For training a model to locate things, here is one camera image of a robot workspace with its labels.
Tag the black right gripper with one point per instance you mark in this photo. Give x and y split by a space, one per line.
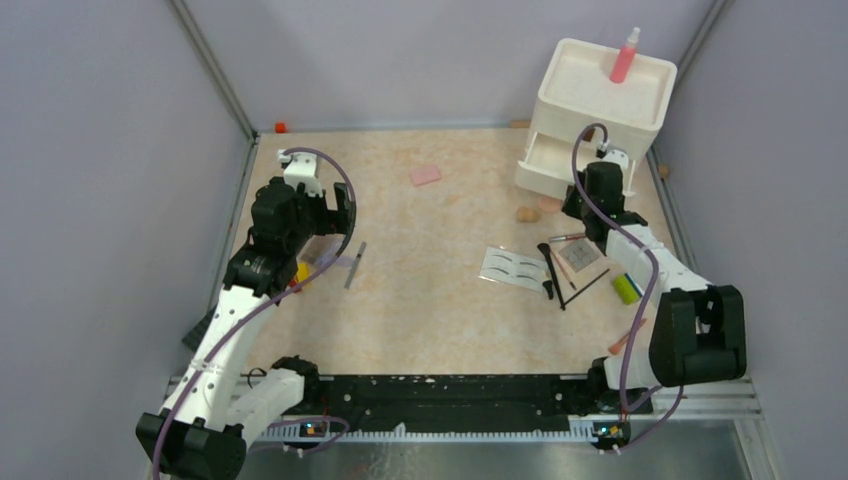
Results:
568 205

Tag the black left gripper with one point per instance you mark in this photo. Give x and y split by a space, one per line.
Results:
332 221

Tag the white drawer organizer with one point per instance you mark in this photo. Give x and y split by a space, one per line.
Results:
576 91

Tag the pink spray bottle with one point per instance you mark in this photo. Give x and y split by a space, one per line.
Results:
625 57

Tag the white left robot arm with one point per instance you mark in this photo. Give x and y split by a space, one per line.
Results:
201 432

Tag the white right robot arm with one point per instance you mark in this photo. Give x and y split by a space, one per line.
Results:
698 333

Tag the round peach makeup puff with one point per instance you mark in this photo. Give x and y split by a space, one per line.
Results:
549 205

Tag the tan makeup sponge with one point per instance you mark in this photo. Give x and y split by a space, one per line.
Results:
527 215

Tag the black makeup brush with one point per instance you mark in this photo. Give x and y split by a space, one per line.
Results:
545 250

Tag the clear purple plastic bag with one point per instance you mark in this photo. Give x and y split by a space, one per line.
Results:
320 250

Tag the red yellow toy block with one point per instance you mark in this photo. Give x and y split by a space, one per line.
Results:
303 271

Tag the grey eyeshadow palette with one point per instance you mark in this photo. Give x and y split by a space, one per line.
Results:
579 254

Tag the thin black eyeliner brush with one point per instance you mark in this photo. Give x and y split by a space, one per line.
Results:
584 288

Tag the pink rectangular sponge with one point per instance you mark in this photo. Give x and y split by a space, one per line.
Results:
424 175

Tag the eyebrow stencil sheet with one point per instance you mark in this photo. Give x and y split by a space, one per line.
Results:
503 266

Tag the coral pink pencil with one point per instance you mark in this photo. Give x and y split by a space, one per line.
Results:
617 347

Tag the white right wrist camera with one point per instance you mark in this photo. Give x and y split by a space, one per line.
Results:
611 154

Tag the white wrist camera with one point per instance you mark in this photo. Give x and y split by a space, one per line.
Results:
302 169
611 154

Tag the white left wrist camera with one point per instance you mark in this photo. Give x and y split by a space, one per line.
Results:
302 169

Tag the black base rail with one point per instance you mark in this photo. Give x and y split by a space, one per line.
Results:
455 404

